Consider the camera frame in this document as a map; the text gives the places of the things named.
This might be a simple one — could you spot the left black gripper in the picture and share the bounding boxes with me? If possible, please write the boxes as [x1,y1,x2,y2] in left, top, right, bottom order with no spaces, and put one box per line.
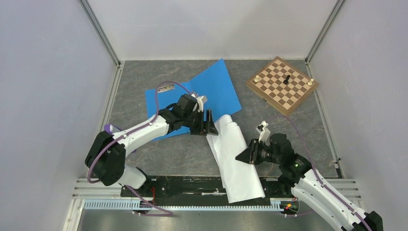
[182,109,218,136]

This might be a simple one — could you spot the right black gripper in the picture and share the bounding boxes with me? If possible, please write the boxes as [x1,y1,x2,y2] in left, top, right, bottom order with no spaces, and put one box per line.
[235,138,282,165]

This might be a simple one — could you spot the white paper sheet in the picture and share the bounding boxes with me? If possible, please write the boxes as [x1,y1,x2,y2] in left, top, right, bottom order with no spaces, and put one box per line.
[206,115,265,204]

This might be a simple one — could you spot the blue file folder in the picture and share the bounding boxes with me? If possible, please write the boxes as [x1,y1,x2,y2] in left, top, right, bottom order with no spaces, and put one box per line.
[157,59,242,121]

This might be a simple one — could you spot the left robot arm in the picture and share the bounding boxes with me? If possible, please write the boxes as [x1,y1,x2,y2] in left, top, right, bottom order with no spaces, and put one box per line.
[85,93,218,196]

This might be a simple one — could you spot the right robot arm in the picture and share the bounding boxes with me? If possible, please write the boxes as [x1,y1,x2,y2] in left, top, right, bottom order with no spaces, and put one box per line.
[235,133,383,231]

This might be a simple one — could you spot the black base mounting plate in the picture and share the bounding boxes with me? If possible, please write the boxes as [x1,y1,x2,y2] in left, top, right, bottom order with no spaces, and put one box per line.
[136,176,299,206]

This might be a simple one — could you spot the wooden chessboard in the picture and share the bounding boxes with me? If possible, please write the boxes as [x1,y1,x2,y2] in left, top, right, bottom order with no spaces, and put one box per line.
[246,56,319,116]

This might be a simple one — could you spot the black chess piece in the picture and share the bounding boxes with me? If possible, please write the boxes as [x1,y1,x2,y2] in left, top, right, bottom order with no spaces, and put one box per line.
[283,75,291,85]

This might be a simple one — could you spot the cream chess piece right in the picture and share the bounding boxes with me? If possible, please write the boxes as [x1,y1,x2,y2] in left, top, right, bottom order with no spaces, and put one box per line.
[307,78,314,86]

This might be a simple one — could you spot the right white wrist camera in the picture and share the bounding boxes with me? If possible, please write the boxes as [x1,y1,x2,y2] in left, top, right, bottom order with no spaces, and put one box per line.
[256,120,270,143]

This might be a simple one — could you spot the slotted cable duct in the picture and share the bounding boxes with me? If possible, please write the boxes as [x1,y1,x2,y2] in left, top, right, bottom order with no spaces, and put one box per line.
[83,199,284,212]

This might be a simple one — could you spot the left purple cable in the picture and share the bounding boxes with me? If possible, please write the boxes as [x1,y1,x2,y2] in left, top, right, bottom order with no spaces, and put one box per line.
[86,81,194,217]

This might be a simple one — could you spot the purple cable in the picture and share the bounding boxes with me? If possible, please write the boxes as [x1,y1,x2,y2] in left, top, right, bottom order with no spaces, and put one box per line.
[266,114,373,231]
[86,81,194,217]

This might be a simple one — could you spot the purple camera stand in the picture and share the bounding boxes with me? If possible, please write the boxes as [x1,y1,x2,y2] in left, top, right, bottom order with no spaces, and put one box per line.
[103,124,137,153]

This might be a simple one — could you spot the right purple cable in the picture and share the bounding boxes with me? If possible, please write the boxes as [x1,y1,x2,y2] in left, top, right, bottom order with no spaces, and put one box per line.
[266,114,373,231]

